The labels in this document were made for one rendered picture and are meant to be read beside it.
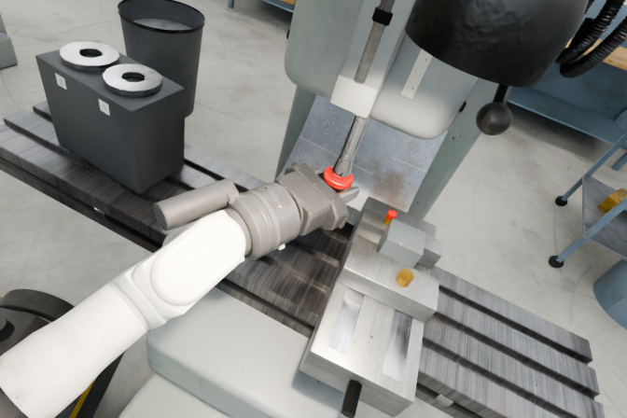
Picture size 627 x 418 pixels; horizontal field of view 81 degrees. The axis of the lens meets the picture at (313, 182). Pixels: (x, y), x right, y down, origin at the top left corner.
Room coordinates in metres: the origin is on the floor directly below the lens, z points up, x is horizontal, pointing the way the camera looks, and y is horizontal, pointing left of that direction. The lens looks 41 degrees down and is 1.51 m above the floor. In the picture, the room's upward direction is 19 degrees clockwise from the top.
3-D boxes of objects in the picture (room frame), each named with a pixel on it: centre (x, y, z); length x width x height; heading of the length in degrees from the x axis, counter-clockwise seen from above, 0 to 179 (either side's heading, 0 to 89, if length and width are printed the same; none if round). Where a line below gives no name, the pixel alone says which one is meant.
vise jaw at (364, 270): (0.37, -0.16, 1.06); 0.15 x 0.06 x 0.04; 82
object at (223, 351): (0.45, -0.03, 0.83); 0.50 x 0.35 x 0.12; 170
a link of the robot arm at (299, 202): (0.37, 0.02, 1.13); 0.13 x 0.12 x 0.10; 55
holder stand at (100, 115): (0.53, 0.39, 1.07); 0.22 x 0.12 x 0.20; 74
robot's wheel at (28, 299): (0.34, 0.54, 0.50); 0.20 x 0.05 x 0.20; 96
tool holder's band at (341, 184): (0.45, -0.03, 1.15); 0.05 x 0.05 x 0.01
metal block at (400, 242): (0.42, -0.17, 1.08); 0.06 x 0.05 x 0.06; 82
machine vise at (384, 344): (0.39, -0.16, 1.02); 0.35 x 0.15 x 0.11; 172
